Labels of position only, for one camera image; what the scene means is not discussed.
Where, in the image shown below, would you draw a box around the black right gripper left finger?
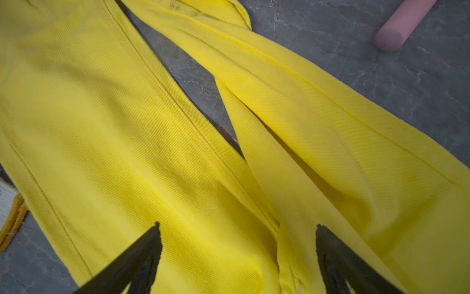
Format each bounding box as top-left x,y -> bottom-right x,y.
76,222 -> 163,294

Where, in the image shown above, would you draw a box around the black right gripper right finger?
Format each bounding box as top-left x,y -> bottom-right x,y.
315,225 -> 402,294

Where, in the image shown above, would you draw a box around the yellow trousers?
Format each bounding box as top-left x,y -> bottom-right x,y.
1,1 -> 470,294

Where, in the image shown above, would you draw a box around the white knitted work glove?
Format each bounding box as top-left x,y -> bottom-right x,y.
1,179 -> 29,253

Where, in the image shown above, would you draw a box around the purple pink hair brush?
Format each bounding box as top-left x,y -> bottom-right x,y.
373,0 -> 437,53

